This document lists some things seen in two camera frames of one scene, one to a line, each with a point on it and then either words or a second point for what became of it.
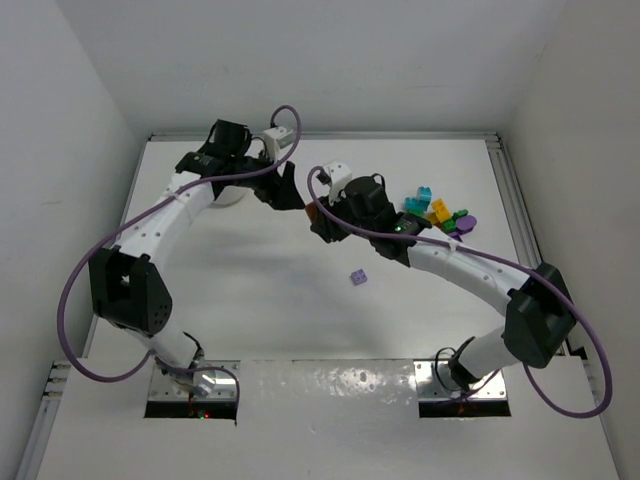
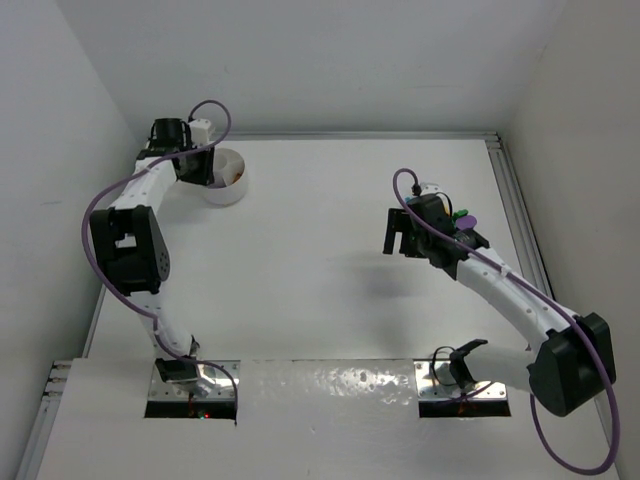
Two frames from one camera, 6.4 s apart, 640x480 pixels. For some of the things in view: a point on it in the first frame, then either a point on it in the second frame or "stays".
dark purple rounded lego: (464, 224) stays
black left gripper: (273, 183) → (201, 167)
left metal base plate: (225, 386) stays
